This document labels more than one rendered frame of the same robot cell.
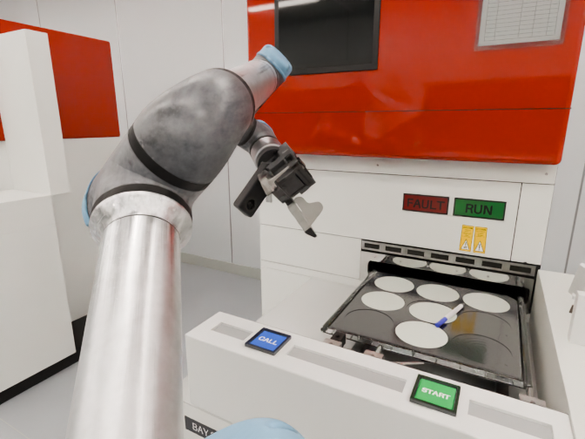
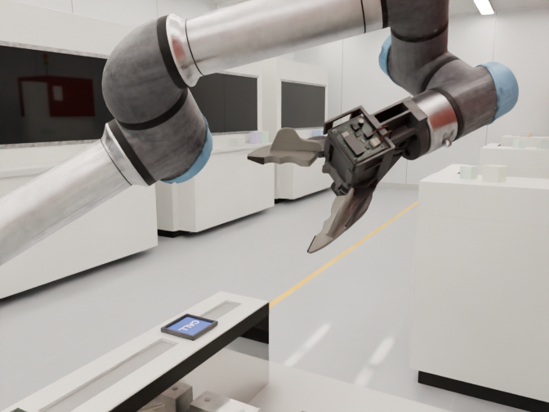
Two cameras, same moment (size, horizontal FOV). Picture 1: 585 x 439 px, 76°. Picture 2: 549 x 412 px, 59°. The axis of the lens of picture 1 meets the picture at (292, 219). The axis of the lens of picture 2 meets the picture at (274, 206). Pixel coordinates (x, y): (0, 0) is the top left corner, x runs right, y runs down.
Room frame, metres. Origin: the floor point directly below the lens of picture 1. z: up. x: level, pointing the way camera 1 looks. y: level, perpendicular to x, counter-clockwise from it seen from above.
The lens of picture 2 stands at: (0.67, -0.58, 1.25)
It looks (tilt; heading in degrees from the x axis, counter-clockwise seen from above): 11 degrees down; 90
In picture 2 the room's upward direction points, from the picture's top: straight up
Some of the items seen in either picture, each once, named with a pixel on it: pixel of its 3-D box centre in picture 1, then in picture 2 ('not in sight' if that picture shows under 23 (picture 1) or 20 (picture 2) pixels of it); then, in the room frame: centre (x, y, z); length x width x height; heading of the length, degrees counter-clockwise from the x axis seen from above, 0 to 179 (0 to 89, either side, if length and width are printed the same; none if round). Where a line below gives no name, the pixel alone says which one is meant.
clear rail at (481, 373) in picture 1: (413, 354); not in sight; (0.61, -0.22, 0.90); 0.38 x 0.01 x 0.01; 61
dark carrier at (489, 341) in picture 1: (430, 312); not in sight; (0.77, -0.31, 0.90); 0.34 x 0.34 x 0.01; 61
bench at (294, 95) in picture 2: not in sight; (287, 131); (0.88, 7.04, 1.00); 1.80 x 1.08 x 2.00; 61
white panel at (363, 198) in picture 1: (378, 226); not in sight; (1.06, -0.25, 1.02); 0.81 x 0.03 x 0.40; 61
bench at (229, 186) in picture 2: not in sight; (202, 136); (-0.18, 5.11, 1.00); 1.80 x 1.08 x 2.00; 61
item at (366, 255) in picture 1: (437, 279); not in sight; (0.96, -0.40, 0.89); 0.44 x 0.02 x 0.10; 61
